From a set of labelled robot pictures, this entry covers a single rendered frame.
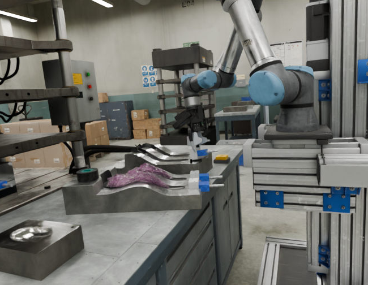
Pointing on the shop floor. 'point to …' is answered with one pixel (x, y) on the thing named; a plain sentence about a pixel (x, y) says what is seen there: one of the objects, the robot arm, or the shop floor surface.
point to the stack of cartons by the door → (145, 125)
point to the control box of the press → (83, 75)
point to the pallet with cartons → (97, 136)
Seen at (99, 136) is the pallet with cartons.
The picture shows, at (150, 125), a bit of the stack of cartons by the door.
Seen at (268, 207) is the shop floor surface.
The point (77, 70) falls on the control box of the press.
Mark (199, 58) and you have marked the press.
